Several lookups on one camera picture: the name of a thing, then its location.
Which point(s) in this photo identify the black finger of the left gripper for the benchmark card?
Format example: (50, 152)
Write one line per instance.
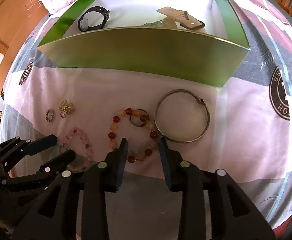
(49, 171)
(15, 149)

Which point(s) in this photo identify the black smart watch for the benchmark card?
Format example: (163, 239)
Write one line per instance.
(93, 18)

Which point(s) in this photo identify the cream white watch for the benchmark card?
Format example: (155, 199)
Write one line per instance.
(183, 18)

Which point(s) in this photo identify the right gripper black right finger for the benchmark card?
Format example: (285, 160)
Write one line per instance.
(233, 214)

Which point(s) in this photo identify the plaid pink grey bedsheet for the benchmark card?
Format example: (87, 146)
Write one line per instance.
(250, 135)

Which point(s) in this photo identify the silver metal bangle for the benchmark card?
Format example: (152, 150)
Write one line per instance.
(181, 116)

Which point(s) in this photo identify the wooden headboard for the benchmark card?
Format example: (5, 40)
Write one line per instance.
(6, 30)

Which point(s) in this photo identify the green cardboard box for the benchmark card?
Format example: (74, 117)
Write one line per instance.
(138, 38)

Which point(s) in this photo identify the gold brooch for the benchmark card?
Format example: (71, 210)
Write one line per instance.
(66, 108)

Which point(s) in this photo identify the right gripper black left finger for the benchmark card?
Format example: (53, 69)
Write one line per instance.
(54, 214)

